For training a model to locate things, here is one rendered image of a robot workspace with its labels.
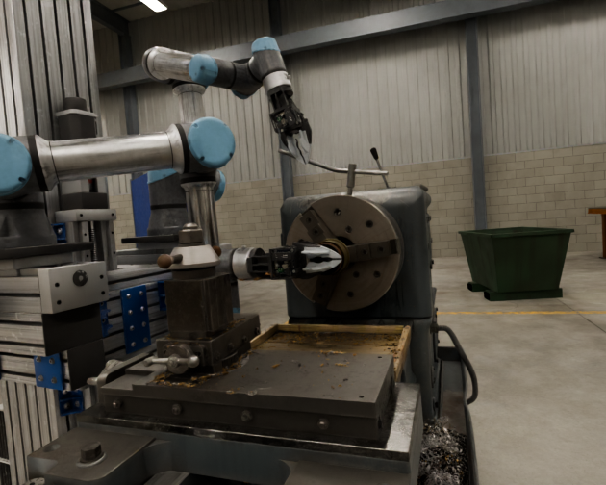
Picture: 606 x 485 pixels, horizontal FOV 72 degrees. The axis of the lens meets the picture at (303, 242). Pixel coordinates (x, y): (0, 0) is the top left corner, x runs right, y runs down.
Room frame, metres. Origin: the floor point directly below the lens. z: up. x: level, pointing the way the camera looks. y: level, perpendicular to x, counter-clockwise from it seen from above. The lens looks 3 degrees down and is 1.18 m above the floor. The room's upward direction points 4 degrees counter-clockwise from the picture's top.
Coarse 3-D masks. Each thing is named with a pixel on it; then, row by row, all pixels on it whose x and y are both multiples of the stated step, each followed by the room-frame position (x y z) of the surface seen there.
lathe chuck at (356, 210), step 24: (336, 216) 1.11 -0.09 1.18; (360, 216) 1.09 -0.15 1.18; (384, 216) 1.07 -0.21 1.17; (288, 240) 1.16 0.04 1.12; (312, 240) 1.13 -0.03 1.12; (360, 240) 1.09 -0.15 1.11; (384, 240) 1.07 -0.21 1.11; (360, 264) 1.09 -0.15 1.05; (384, 264) 1.07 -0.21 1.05; (312, 288) 1.14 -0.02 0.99; (336, 288) 1.11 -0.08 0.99; (360, 288) 1.09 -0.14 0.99; (384, 288) 1.07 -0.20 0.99
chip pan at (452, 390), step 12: (444, 372) 1.60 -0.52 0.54; (456, 372) 1.59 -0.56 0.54; (444, 384) 1.49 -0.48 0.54; (456, 384) 1.49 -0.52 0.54; (444, 396) 1.39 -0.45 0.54; (456, 396) 1.38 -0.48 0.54; (444, 408) 1.31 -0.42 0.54; (456, 408) 1.30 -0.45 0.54; (456, 420) 1.23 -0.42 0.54; (468, 468) 0.99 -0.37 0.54
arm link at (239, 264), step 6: (240, 252) 0.99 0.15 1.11; (246, 252) 0.99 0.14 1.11; (234, 258) 0.99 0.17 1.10; (240, 258) 0.98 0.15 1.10; (234, 264) 0.99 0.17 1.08; (240, 264) 0.98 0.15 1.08; (246, 264) 0.97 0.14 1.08; (234, 270) 0.99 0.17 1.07; (240, 270) 0.98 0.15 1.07; (246, 270) 0.98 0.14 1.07; (240, 276) 1.00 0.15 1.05; (246, 276) 0.99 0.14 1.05; (252, 276) 0.99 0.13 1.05
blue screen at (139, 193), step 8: (144, 176) 8.16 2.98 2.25; (136, 184) 8.76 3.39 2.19; (144, 184) 8.21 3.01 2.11; (136, 192) 8.82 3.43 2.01; (144, 192) 8.25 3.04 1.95; (136, 200) 8.87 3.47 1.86; (144, 200) 8.30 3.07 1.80; (136, 208) 8.92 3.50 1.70; (144, 208) 8.34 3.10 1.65; (136, 216) 8.98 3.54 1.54; (144, 216) 8.39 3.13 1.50; (136, 224) 9.04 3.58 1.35; (144, 224) 8.44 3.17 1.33; (136, 232) 9.09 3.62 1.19; (144, 232) 8.49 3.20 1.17
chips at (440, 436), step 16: (432, 432) 1.03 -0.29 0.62; (448, 432) 1.13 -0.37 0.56; (432, 448) 0.98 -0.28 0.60; (448, 448) 1.03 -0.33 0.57; (464, 448) 1.06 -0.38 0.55; (432, 464) 0.93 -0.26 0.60; (448, 464) 0.94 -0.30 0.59; (464, 464) 0.98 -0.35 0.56; (432, 480) 0.90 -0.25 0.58; (448, 480) 0.87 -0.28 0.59; (464, 480) 0.92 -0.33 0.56
